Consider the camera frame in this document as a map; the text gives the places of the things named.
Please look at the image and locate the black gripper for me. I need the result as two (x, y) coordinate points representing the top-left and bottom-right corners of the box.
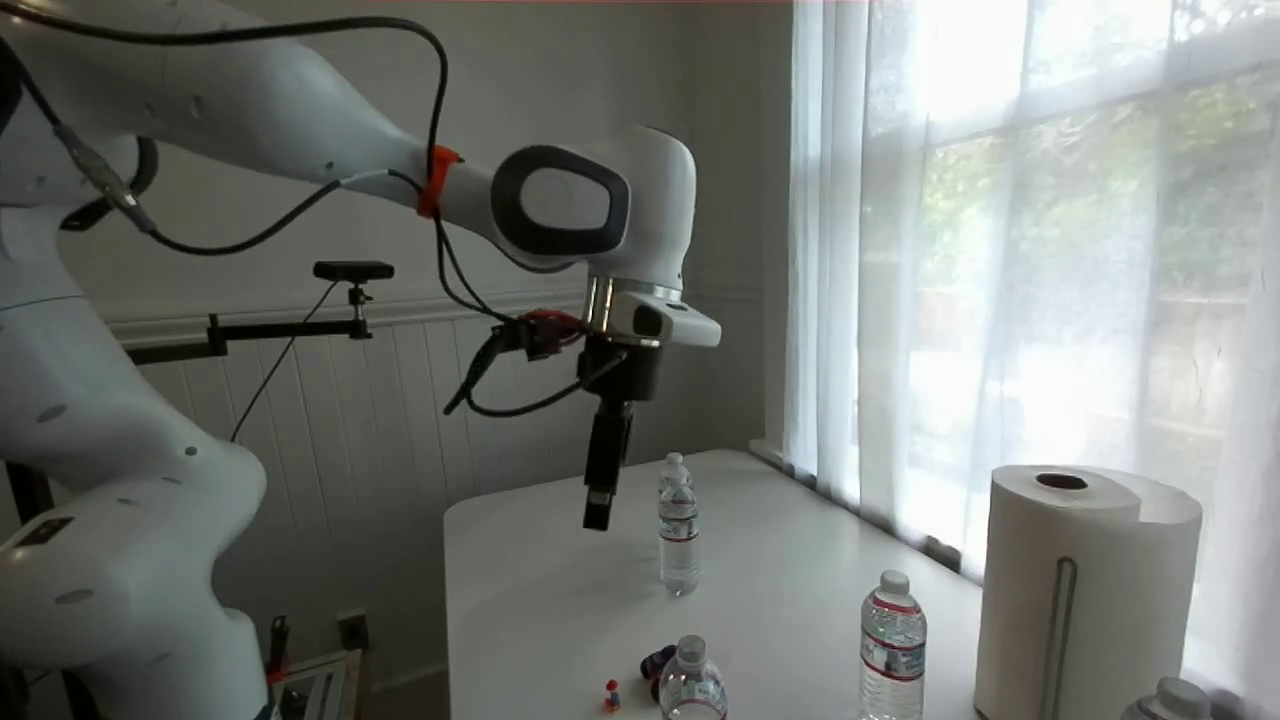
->
(582, 335), (668, 531)

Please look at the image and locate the capped clear water bottle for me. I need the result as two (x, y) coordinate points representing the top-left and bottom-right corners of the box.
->
(1121, 672), (1211, 720)
(858, 569), (933, 720)
(651, 448), (703, 600)

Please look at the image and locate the open clear water bottle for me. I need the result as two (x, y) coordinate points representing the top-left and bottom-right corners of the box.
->
(658, 632), (731, 720)

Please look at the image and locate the black red tool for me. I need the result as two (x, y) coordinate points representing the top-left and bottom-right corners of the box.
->
(265, 612), (298, 712)

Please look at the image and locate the white sheer curtain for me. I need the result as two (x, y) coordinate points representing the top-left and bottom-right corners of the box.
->
(777, 0), (1280, 720)

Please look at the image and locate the metal paper towel holder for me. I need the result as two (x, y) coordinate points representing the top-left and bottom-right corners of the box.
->
(1039, 552), (1085, 720)

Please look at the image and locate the white paper towel roll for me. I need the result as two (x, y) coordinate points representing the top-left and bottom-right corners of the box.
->
(971, 461), (1210, 720)

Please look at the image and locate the wrist camera with red mount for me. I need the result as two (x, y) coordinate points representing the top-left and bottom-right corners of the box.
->
(508, 303), (592, 370)

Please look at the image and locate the black stereo camera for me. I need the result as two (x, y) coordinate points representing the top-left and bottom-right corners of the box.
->
(309, 257), (400, 287)

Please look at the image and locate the red cable clip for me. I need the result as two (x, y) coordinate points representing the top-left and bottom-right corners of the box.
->
(412, 142), (467, 219)

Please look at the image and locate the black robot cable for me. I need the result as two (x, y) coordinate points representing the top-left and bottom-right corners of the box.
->
(0, 10), (631, 421)

